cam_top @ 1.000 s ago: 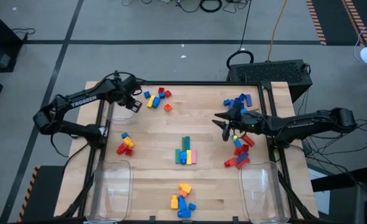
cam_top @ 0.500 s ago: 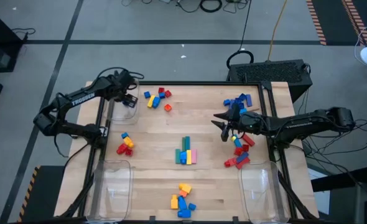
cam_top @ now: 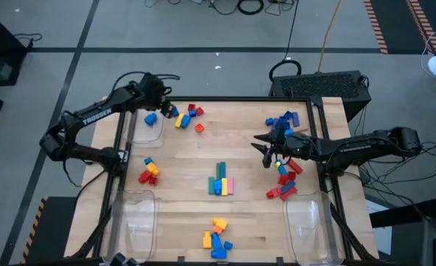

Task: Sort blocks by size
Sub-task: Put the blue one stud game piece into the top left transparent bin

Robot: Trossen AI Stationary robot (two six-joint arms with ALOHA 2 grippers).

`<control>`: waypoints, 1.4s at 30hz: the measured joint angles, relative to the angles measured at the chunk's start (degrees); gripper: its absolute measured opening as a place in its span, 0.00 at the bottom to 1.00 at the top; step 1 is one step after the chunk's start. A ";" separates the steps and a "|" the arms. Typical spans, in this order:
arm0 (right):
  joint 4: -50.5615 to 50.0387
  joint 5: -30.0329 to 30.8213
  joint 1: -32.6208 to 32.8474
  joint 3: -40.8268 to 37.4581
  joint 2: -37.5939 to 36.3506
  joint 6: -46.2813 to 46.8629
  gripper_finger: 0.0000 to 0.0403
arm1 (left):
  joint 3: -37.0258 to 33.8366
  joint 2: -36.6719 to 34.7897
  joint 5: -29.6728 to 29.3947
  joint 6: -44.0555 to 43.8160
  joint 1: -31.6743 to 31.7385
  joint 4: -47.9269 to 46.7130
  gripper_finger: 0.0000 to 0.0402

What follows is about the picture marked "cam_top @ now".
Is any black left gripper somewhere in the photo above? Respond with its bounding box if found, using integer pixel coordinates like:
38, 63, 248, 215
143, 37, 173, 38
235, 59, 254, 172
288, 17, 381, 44
140, 72, 178, 120

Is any black hazard-edged floor mat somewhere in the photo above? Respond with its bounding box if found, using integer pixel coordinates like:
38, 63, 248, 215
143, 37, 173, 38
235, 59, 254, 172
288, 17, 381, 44
20, 195, 78, 265

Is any black cabinet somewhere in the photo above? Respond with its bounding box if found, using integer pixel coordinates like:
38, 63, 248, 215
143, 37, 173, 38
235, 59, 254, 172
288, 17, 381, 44
0, 7, 30, 88

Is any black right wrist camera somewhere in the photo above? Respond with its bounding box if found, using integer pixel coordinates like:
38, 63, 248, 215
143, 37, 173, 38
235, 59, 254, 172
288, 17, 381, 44
262, 149, 275, 169

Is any long red block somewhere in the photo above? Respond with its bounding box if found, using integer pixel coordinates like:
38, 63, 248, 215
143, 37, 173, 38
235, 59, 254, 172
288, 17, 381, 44
279, 186, 299, 202
287, 158, 304, 175

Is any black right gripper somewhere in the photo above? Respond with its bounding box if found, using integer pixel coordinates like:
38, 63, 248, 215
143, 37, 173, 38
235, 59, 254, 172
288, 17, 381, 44
251, 127, 317, 160

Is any small clear plastic bin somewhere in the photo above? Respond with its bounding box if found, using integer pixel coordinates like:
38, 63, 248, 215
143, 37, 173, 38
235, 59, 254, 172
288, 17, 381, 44
131, 109, 166, 149

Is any black computer case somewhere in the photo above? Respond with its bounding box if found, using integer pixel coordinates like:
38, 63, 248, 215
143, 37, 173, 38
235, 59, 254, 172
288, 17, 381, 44
268, 69, 372, 123

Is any hazard striped floor tape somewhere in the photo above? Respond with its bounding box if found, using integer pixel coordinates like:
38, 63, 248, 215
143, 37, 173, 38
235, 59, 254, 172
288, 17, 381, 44
364, 0, 389, 55
406, 0, 436, 55

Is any black cable coil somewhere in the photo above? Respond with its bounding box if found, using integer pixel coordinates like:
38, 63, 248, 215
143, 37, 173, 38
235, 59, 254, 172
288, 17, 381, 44
236, 0, 265, 16
268, 58, 302, 81

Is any large clear plastic bin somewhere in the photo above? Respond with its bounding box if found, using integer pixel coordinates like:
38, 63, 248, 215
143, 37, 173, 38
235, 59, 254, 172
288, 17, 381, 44
105, 189, 160, 264
282, 190, 347, 266

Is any yellow cable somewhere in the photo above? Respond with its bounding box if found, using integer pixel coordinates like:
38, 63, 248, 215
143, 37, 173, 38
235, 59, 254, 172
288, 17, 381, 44
316, 0, 343, 73

